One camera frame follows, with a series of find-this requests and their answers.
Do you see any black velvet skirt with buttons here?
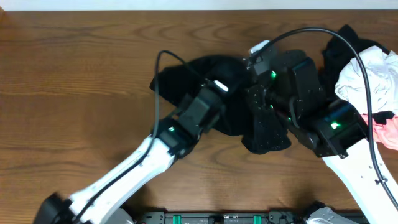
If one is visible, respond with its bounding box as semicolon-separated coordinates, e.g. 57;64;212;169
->
149;55;291;158

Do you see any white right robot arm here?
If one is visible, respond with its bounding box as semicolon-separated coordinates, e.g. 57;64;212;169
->
248;50;397;223

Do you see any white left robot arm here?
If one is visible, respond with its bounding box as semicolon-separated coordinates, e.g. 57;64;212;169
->
34;80;232;224

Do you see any dark green garment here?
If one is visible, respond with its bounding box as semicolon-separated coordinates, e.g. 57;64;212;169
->
321;25;397;124

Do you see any white garment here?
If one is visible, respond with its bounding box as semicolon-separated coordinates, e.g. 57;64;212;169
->
335;46;397;114

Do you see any pink garment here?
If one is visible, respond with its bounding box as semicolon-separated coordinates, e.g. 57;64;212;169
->
373;115;398;150

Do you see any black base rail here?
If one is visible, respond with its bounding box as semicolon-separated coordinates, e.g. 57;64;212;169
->
135;210;311;224

